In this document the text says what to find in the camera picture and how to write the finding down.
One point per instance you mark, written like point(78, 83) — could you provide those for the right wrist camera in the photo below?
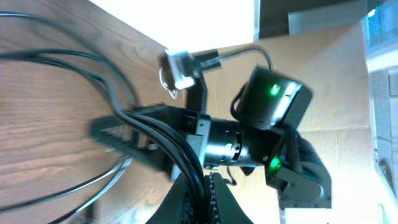
point(182, 70)

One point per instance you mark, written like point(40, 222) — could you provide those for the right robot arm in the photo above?
point(263, 133)

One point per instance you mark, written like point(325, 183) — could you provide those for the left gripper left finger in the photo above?
point(177, 206)

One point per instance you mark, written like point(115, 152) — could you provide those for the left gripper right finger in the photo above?
point(220, 205)

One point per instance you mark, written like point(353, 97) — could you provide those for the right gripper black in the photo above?
point(112, 132)

